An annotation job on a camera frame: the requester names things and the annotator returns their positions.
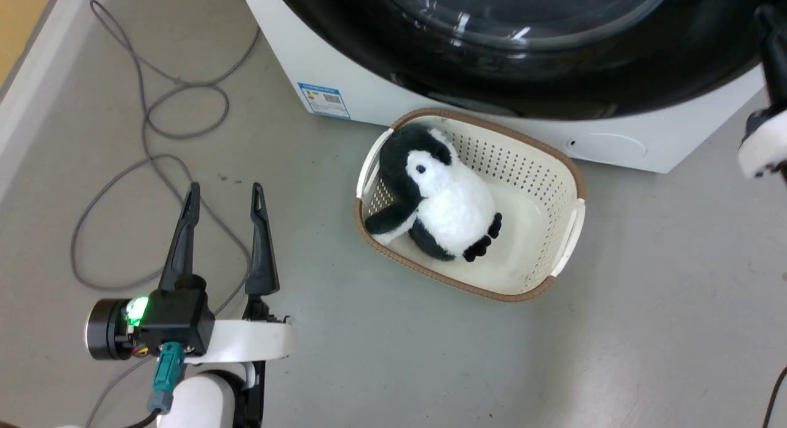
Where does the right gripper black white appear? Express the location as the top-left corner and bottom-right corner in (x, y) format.
(737, 4), (787, 183)

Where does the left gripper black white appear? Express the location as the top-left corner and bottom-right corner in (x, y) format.
(85, 182), (299, 365)

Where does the white washing machine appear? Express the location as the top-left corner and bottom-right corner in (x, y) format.
(237, 0), (769, 174)

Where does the black round washing machine door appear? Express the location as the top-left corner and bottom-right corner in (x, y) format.
(271, 0), (767, 121)

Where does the blue white energy label sticker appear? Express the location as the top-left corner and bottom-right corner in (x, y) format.
(297, 82), (351, 120)

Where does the round white filter cover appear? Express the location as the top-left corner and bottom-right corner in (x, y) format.
(566, 133), (647, 162)

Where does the black white penguin plush toy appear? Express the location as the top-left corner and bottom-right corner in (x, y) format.
(365, 124), (503, 263)

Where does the cream laundry basket brown rim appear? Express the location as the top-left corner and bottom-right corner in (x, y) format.
(355, 108), (587, 303)

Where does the teal cable connector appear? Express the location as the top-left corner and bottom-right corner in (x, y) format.
(148, 342), (186, 414)

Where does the thin grey floor cable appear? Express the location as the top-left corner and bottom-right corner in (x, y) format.
(69, 0), (263, 428)

